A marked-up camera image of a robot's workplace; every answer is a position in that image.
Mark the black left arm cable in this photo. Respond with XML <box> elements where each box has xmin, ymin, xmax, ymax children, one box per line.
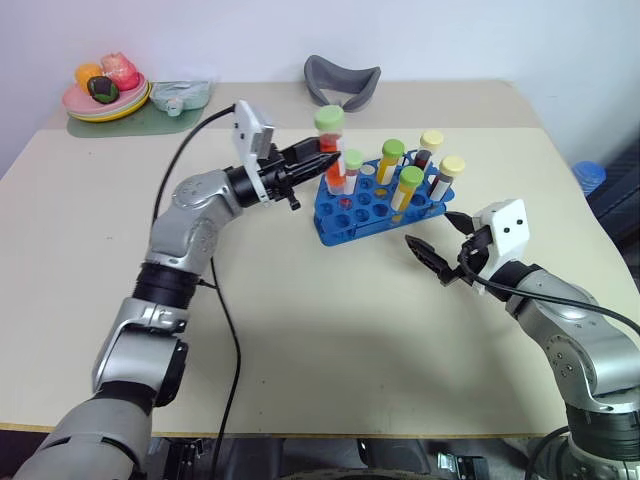
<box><xmin>152</xmin><ymin>103</ymin><xmax>242</xmax><ymax>480</ymax></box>

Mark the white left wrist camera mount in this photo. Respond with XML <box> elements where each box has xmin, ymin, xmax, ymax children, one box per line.
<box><xmin>232</xmin><ymin>99</ymin><xmax>277</xmax><ymax>209</ymax></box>

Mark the orange toy food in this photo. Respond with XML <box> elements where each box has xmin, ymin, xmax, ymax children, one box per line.
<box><xmin>74</xmin><ymin>62</ymin><xmax>103</xmax><ymax>90</ymax></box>

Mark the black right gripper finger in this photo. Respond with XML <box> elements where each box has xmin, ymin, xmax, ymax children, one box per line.
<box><xmin>404</xmin><ymin>234</ymin><xmax>451</xmax><ymax>277</ymax></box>
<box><xmin>444</xmin><ymin>211</ymin><xmax>476</xmax><ymax>236</ymax></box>

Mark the black bag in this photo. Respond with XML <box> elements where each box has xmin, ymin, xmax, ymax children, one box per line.
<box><xmin>584</xmin><ymin>132</ymin><xmax>640</xmax><ymax>247</ymax></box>

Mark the pink plate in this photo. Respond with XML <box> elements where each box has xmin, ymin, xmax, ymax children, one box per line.
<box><xmin>61</xmin><ymin>71</ymin><xmax>150</xmax><ymax>115</ymax></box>

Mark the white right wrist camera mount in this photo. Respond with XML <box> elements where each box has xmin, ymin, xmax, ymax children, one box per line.
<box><xmin>472</xmin><ymin>198</ymin><xmax>531</xmax><ymax>279</ymax></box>

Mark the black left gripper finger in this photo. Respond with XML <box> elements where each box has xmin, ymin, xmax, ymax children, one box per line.
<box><xmin>279</xmin><ymin>138</ymin><xmax>322</xmax><ymax>162</ymax></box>
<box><xmin>287</xmin><ymin>152</ymin><xmax>344</xmax><ymax>184</ymax></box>

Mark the grey curved plastic holder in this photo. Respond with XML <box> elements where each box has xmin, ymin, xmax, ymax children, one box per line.
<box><xmin>303</xmin><ymin>54</ymin><xmax>382</xmax><ymax>114</ymax></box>

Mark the dark grey rounded shape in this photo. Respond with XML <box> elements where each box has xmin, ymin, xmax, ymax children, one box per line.
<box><xmin>277</xmin><ymin>437</ymin><xmax>434</xmax><ymax>480</ymax></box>

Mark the red labelled tube green cap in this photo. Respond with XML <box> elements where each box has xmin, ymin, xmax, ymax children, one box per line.
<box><xmin>335</xmin><ymin>148</ymin><xmax>365</xmax><ymax>197</ymax></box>

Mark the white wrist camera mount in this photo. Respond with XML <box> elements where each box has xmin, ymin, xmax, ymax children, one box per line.
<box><xmin>232</xmin><ymin>99</ymin><xmax>277</xmax><ymax>209</ymax></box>
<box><xmin>472</xmin><ymin>198</ymin><xmax>531</xmax><ymax>279</ymax></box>

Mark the blue test tube rack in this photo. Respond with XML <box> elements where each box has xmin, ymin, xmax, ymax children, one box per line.
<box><xmin>313</xmin><ymin>147</ymin><xmax>457</xmax><ymax>247</ymax></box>

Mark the yellow labelled tube green cap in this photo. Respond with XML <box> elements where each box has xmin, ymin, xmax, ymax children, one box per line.
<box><xmin>390</xmin><ymin>165</ymin><xmax>426</xmax><ymax>214</ymax></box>

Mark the yellow plate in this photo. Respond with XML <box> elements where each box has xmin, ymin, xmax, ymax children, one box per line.
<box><xmin>67</xmin><ymin>85</ymin><xmax>152</xmax><ymax>124</ymax></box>

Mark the pink toy food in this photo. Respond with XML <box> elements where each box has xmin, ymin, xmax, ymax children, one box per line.
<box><xmin>100</xmin><ymin>51</ymin><xmax>139</xmax><ymax>91</ymax></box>

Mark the clear plastic bag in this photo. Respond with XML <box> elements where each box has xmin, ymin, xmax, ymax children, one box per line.
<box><xmin>149</xmin><ymin>79</ymin><xmax>214</xmax><ymax>118</ymax></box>

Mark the dark brown toy food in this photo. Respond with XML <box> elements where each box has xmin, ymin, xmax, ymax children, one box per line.
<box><xmin>86</xmin><ymin>75</ymin><xmax>121</xmax><ymax>104</ymax></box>

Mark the yellow liquid tube green cap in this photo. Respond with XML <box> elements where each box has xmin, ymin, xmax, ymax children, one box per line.
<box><xmin>374</xmin><ymin>138</ymin><xmax>406</xmax><ymax>197</ymax></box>

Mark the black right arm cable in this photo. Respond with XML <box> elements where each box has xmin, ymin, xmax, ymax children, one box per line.
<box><xmin>457</xmin><ymin>244</ymin><xmax>640</xmax><ymax>334</ymax></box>

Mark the red liquid tube green cap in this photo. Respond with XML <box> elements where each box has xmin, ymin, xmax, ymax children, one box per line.
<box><xmin>313</xmin><ymin>105</ymin><xmax>347</xmax><ymax>195</ymax></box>

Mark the blue bottle cap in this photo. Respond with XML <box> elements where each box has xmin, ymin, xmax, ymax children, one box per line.
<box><xmin>571</xmin><ymin>160</ymin><xmax>608</xmax><ymax>197</ymax></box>

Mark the green table mat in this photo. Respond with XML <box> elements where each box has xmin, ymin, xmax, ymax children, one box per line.
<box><xmin>66</xmin><ymin>79</ymin><xmax>216</xmax><ymax>139</ymax></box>

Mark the pale green plate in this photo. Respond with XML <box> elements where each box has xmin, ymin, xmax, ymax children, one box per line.
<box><xmin>65</xmin><ymin>79</ymin><xmax>151</xmax><ymax>120</ymax></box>

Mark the black metal bracket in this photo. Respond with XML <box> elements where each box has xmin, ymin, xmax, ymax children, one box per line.
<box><xmin>433</xmin><ymin>451</ymin><xmax>490</xmax><ymax>480</ymax></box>
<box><xmin>147</xmin><ymin>437</ymin><xmax>214</xmax><ymax>480</ymax></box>

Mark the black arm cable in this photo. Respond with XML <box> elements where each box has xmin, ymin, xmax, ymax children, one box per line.
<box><xmin>152</xmin><ymin>103</ymin><xmax>242</xmax><ymax>480</ymax></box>
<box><xmin>457</xmin><ymin>244</ymin><xmax>640</xmax><ymax>334</ymax></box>

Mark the brown labelled tube cream cap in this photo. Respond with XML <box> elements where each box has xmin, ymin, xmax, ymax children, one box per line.
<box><xmin>428</xmin><ymin>154</ymin><xmax>467</xmax><ymax>205</ymax></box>

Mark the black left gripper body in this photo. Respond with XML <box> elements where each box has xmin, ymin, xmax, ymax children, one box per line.
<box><xmin>257</xmin><ymin>144</ymin><xmax>302</xmax><ymax>211</ymax></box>

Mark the brown liquid tube cream cap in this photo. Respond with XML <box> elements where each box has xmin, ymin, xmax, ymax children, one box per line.
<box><xmin>412</xmin><ymin>129</ymin><xmax>445</xmax><ymax>172</ymax></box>

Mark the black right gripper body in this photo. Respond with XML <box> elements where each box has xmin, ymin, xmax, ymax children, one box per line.
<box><xmin>437</xmin><ymin>227</ymin><xmax>496</xmax><ymax>286</ymax></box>

